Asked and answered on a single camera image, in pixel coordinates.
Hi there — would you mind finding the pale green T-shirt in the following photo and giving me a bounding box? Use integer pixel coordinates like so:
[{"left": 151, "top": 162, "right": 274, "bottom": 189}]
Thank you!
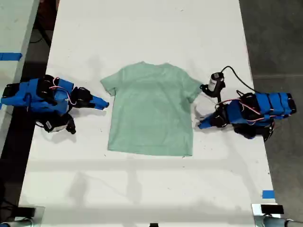
[{"left": 100, "top": 61, "right": 204, "bottom": 157}]

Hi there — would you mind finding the long blue tape strip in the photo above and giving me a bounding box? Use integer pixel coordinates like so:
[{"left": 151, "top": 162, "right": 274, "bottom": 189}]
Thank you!
[{"left": 0, "top": 52, "right": 23, "bottom": 61}]

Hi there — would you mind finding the white side table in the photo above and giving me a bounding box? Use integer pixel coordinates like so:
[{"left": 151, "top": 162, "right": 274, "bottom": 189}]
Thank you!
[{"left": 0, "top": 0, "right": 41, "bottom": 152}]

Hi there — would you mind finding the small black box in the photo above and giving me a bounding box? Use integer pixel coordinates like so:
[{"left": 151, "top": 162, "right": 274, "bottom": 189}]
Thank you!
[
  {"left": 17, "top": 207, "right": 36, "bottom": 217},
  {"left": 260, "top": 204, "right": 284, "bottom": 215}
]

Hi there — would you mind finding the grey metal pipe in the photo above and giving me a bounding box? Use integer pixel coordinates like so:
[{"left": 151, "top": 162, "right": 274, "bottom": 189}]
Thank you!
[{"left": 262, "top": 215, "right": 303, "bottom": 227}]

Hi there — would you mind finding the black camera box white label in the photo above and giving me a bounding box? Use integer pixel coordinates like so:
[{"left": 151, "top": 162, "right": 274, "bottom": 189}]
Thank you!
[
  {"left": 200, "top": 72, "right": 226, "bottom": 92},
  {"left": 44, "top": 115, "right": 77, "bottom": 135}
]

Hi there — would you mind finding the thin black floor cable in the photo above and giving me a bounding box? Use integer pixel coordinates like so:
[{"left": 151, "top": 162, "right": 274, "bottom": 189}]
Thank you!
[{"left": 29, "top": 21, "right": 52, "bottom": 47}]

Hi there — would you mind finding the silver metal bracket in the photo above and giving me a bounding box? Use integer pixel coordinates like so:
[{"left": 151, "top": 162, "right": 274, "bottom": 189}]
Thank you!
[
  {"left": 251, "top": 203, "right": 285, "bottom": 227},
  {"left": 17, "top": 206, "right": 45, "bottom": 227}
]

